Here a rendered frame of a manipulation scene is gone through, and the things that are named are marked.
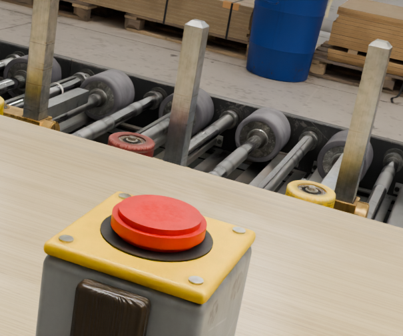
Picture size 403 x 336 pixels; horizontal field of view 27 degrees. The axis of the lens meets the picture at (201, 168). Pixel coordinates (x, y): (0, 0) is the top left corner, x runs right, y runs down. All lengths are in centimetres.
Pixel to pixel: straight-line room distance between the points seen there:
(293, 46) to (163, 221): 561
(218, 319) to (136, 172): 97
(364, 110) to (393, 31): 481
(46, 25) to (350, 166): 61
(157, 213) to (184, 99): 116
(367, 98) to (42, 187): 56
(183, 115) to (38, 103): 30
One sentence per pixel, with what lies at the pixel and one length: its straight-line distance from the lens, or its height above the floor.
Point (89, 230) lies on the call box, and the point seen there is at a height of 122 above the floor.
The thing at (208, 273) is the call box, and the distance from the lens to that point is 33.
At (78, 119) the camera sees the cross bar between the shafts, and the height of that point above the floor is 74.
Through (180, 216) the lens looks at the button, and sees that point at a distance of 35.
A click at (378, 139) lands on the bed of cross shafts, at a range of 198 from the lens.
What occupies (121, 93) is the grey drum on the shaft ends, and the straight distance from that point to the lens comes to 201.
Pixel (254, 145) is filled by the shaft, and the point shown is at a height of 81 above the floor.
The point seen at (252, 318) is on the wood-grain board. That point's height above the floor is 90.
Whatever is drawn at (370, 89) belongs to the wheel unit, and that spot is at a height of 106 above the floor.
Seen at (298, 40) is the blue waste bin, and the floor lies 31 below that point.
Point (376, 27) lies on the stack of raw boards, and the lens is 624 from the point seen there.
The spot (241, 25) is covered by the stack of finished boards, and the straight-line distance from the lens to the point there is 645.
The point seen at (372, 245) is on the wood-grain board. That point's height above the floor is 90.
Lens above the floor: 137
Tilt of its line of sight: 20 degrees down
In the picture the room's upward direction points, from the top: 10 degrees clockwise
